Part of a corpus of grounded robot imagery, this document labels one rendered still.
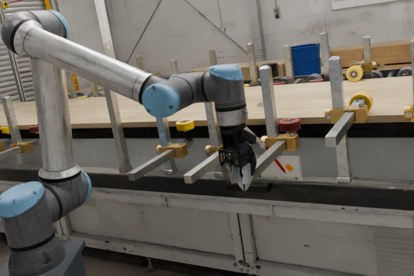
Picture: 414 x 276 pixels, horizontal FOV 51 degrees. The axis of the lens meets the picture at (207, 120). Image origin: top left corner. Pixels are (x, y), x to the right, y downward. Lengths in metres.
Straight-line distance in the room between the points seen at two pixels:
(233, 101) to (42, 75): 0.68
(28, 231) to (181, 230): 1.01
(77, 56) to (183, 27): 9.28
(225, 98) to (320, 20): 7.89
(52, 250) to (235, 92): 0.84
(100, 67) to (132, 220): 1.46
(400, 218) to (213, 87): 0.83
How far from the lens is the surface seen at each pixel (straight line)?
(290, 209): 1.75
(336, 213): 1.70
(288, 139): 1.60
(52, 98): 1.55
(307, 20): 9.11
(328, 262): 2.09
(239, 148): 1.22
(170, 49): 10.79
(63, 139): 1.60
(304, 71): 7.36
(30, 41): 1.37
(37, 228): 1.57
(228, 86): 1.18
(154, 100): 1.11
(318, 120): 1.73
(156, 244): 2.52
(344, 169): 1.59
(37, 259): 1.59
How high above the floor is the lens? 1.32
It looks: 13 degrees down
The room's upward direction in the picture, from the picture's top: 9 degrees counter-clockwise
